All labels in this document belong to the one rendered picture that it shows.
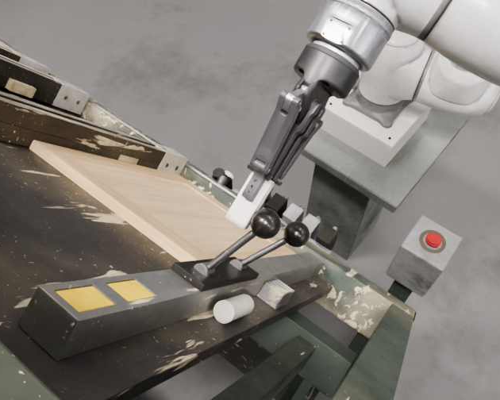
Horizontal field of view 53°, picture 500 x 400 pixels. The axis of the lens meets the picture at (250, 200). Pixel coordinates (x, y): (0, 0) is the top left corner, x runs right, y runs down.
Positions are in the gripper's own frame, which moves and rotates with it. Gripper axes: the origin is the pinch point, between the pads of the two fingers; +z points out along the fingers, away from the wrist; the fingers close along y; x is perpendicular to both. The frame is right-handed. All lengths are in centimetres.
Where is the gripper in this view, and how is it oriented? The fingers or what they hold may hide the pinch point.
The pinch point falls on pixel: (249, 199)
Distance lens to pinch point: 63.0
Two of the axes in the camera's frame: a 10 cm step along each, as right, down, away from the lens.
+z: -5.1, 8.5, 1.2
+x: 7.9, 5.2, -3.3
